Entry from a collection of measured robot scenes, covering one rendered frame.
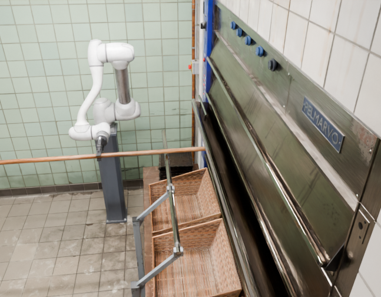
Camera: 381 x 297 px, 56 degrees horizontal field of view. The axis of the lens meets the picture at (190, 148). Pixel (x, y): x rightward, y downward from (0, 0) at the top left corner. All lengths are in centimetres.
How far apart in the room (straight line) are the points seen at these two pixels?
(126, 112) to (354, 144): 231
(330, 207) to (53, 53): 290
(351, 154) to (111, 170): 261
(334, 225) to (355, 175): 16
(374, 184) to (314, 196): 30
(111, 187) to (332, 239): 263
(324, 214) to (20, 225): 329
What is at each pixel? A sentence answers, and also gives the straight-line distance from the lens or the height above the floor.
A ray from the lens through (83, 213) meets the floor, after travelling 386.
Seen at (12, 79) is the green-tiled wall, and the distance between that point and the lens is 368.
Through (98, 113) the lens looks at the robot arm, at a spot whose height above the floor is 118.
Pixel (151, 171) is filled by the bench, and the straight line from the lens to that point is 329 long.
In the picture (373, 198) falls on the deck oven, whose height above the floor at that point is 197.
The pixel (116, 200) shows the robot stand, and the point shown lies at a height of 27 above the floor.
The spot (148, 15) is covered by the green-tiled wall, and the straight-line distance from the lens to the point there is 333.
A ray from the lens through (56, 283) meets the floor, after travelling 330.
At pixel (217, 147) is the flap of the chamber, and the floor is 140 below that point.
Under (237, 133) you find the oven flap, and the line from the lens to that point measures 191.
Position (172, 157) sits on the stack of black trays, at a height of 80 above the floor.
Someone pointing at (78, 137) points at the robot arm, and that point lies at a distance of 268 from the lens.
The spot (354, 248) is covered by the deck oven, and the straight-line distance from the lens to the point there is 95.
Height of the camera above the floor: 245
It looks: 31 degrees down
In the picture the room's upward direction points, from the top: straight up
